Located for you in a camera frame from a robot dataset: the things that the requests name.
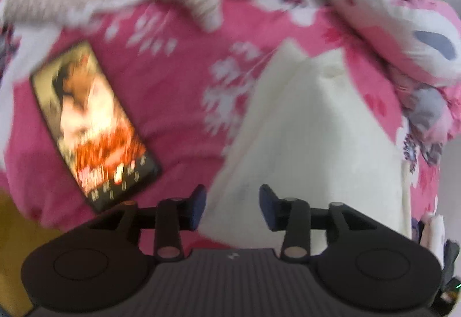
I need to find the white fleece yellow garment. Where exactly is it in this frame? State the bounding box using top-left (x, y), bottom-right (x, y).
top-left (199, 40), bottom-right (411, 249)

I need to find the white folded clothes stack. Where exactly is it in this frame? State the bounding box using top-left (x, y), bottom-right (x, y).
top-left (399, 158), bottom-right (449, 267)

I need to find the smartphone with lit screen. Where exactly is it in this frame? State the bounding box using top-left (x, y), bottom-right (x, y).
top-left (30, 41), bottom-right (161, 212)

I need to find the pink floral bed sheet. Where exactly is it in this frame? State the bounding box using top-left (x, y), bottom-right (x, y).
top-left (1, 0), bottom-right (439, 230)

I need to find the blue pink floral duvet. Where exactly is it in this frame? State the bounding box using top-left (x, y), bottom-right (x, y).
top-left (328, 0), bottom-right (460, 144)

